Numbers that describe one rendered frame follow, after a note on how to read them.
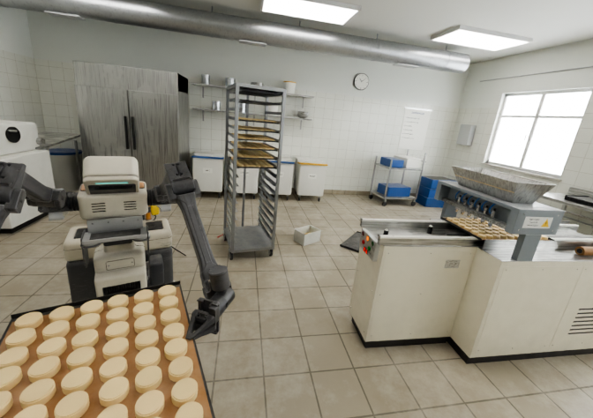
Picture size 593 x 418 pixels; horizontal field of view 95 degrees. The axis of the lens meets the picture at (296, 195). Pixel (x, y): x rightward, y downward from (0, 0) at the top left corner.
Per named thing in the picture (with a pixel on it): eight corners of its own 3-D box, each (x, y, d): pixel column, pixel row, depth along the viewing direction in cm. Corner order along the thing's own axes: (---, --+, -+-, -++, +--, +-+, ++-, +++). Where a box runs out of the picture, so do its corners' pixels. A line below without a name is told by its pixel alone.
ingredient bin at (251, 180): (228, 199, 501) (228, 158, 480) (229, 190, 561) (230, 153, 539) (258, 200, 512) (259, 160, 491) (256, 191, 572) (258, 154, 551)
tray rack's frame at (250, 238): (274, 255, 310) (288, 89, 261) (228, 260, 291) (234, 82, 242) (260, 232, 367) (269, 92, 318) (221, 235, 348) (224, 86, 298)
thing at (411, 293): (421, 314, 241) (446, 220, 216) (448, 346, 208) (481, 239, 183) (346, 317, 228) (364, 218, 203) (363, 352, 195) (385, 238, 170)
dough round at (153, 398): (158, 423, 51) (157, 415, 50) (130, 422, 50) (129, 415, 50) (168, 396, 55) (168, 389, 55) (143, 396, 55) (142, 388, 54)
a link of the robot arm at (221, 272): (228, 285, 96) (203, 295, 92) (221, 255, 94) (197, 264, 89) (241, 300, 86) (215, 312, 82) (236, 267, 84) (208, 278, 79)
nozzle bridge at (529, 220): (461, 219, 241) (472, 182, 232) (545, 261, 173) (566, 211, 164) (429, 218, 235) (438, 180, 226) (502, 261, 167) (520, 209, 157)
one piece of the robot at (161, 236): (82, 312, 183) (64, 194, 160) (170, 293, 211) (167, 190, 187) (74, 350, 156) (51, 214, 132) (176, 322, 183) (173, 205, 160)
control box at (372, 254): (363, 244, 204) (365, 227, 200) (377, 261, 181) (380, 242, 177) (358, 244, 203) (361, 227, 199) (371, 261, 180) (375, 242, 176)
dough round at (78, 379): (95, 385, 56) (93, 378, 55) (63, 401, 53) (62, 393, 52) (91, 369, 59) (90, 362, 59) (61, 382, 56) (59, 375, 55)
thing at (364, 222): (573, 230, 240) (575, 223, 238) (576, 232, 237) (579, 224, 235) (358, 225, 203) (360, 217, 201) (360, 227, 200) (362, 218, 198)
